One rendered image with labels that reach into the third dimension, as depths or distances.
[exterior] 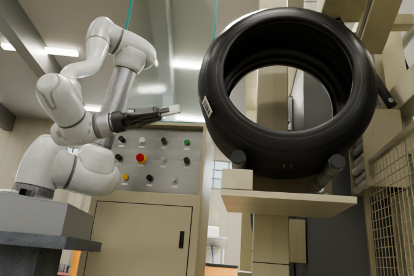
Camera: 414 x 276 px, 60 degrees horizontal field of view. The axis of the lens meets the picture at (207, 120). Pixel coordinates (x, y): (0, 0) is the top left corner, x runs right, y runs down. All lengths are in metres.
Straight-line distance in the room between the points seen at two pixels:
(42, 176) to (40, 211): 0.21
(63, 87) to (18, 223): 0.49
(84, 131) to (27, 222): 0.35
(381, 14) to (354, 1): 0.18
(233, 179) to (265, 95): 0.59
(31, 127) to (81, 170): 8.56
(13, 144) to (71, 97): 8.95
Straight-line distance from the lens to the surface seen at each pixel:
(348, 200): 1.05
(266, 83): 1.55
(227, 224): 8.86
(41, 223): 1.34
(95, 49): 1.57
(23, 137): 10.08
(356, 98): 1.14
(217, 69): 1.15
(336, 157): 1.07
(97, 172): 1.57
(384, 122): 1.49
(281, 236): 1.38
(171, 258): 1.73
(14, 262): 1.45
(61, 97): 1.16
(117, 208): 1.82
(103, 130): 1.25
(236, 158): 1.04
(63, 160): 1.55
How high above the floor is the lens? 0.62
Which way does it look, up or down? 21 degrees up
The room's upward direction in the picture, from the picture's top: 5 degrees clockwise
